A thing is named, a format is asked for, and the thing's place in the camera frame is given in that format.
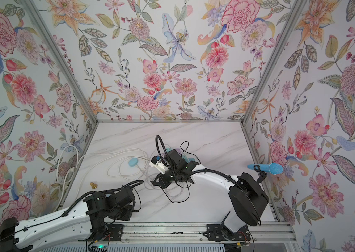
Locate teal earbud case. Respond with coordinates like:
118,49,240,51
128,157,139,167

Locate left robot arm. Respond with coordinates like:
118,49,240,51
0,185,135,252

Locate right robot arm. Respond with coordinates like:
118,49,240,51
150,149,269,242

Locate small brass knob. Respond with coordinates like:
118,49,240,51
90,182,98,189

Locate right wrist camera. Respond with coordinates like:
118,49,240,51
149,156,168,174

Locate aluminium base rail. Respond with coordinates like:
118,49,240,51
103,222,297,244

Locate white coiled cables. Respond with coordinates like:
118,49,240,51
45,143,191,221

